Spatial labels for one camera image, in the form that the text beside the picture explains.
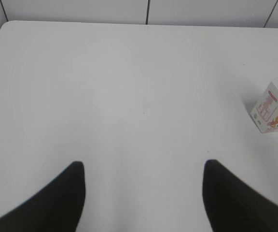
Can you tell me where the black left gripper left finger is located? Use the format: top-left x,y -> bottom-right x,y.
0,161 -> 85,232

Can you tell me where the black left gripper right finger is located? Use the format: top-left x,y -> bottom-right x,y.
202,159 -> 278,232

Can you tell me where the white yogurt carton bottle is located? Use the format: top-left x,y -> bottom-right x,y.
250,78 -> 278,133

